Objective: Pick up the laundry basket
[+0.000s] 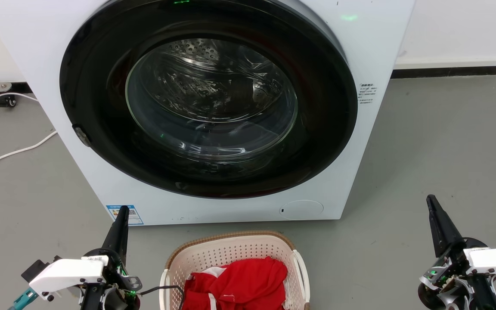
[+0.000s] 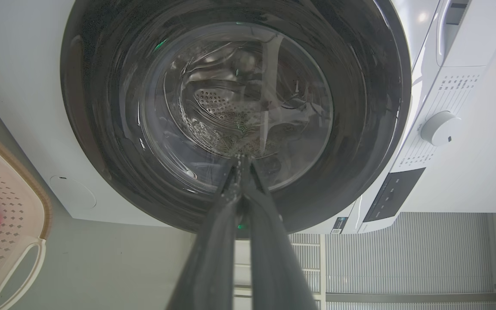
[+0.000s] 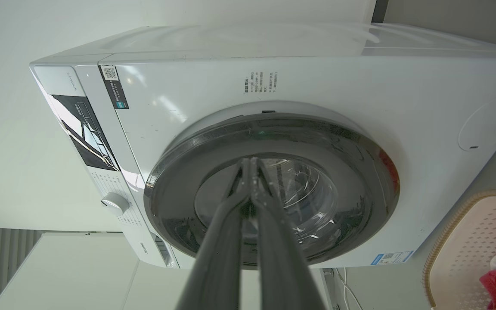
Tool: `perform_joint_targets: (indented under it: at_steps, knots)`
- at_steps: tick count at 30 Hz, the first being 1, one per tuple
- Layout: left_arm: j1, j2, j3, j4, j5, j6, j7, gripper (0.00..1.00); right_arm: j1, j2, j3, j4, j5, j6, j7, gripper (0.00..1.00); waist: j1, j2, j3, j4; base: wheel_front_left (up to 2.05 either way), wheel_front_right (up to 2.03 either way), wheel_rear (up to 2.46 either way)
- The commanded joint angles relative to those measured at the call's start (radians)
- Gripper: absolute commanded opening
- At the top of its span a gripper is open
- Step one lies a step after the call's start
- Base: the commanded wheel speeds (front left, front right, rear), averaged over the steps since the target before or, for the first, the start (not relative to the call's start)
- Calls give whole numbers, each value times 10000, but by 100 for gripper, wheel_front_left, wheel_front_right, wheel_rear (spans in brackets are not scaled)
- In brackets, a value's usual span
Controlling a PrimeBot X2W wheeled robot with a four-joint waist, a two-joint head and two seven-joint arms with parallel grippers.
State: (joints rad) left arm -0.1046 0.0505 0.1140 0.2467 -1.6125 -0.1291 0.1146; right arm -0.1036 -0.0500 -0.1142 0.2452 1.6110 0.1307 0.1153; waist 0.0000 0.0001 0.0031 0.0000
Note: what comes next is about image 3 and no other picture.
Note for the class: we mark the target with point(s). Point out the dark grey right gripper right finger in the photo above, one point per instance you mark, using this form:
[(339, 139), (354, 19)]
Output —
[(280, 262)]

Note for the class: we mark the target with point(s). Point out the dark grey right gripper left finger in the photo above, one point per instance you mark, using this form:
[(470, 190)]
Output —
[(222, 258)]

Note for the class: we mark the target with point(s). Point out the beige perforated laundry basket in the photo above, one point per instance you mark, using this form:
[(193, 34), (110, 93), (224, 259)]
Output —
[(467, 254)]

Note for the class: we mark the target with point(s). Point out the dark round washing machine door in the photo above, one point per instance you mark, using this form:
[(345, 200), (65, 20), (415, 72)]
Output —
[(351, 181)]

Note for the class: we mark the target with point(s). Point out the silver washing machine control knob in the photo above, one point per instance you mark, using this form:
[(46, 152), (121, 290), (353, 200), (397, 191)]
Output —
[(114, 203)]

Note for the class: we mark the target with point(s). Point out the white cabinet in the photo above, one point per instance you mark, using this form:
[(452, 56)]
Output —
[(80, 275)]

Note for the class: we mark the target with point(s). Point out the white front-load washing machine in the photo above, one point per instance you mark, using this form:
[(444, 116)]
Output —
[(317, 82)]

